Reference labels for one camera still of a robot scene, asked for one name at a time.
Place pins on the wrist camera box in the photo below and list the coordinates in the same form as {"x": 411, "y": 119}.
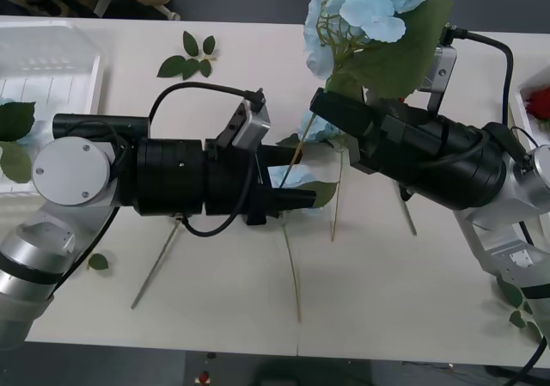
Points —
{"x": 444, "y": 65}
{"x": 255, "y": 126}

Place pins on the small pale blue flower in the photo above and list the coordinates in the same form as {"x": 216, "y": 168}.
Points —
{"x": 320, "y": 130}

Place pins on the dark robot torso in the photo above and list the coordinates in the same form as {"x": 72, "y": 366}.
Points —
{"x": 309, "y": 373}

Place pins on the shallow white box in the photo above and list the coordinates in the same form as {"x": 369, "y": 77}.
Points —
{"x": 520, "y": 100}
{"x": 51, "y": 59}

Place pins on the large pale blue flower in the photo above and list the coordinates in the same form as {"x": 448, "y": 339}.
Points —
{"x": 378, "y": 12}

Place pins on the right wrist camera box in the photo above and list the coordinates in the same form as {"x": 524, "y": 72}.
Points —
{"x": 444, "y": 65}

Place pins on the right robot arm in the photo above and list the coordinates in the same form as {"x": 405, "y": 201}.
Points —
{"x": 472, "y": 175}

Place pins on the pale blue flower green leaves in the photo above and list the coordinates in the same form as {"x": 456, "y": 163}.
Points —
{"x": 15, "y": 119}

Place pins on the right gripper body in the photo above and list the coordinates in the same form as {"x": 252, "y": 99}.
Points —
{"x": 395, "y": 145}

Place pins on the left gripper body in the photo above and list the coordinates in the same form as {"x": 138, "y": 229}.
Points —
{"x": 227, "y": 179}

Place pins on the red rose with green stem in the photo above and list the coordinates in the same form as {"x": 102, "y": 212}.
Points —
{"x": 155, "y": 265}
{"x": 539, "y": 104}

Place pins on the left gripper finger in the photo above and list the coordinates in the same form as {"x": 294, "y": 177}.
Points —
{"x": 281, "y": 155}
{"x": 290, "y": 200}

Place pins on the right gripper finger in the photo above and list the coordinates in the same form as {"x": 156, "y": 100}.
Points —
{"x": 341, "y": 113}

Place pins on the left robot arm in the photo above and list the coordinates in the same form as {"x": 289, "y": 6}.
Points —
{"x": 73, "y": 171}

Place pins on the loose green leaf twig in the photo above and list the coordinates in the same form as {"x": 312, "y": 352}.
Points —
{"x": 172, "y": 65}
{"x": 98, "y": 261}
{"x": 511, "y": 293}

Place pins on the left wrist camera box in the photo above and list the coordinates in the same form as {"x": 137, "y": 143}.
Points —
{"x": 255, "y": 126}

